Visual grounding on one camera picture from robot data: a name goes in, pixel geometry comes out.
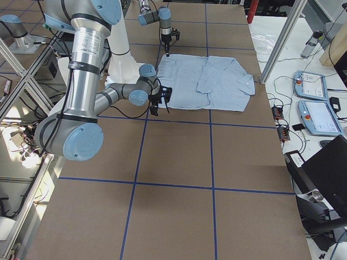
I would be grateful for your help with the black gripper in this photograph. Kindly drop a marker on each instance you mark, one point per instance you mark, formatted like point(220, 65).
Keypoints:
point(155, 98)
point(165, 40)

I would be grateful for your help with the light blue button shirt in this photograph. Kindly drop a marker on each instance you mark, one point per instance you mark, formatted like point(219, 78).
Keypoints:
point(199, 82)

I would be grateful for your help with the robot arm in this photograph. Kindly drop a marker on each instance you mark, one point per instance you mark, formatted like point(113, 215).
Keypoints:
point(102, 71)
point(149, 14)

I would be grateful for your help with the red cylinder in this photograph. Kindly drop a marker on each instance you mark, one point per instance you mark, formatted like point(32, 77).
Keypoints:
point(252, 11)

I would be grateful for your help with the clear plastic bag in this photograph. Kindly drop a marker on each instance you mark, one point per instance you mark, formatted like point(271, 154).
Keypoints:
point(264, 42)

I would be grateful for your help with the upper teach pendant tablet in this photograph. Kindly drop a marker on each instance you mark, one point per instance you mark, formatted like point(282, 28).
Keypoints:
point(310, 85)

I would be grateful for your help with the teach pendant tablet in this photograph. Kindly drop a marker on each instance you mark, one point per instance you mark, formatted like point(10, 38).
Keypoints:
point(319, 118)
point(310, 85)

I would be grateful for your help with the clear water bottle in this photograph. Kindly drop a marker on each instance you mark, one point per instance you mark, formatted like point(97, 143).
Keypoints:
point(311, 44)

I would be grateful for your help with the lower teach pendant tablet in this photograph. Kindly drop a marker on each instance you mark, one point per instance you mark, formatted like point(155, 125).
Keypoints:
point(319, 118)

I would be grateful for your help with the aluminium frame post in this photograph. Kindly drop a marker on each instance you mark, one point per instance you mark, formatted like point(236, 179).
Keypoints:
point(282, 39)

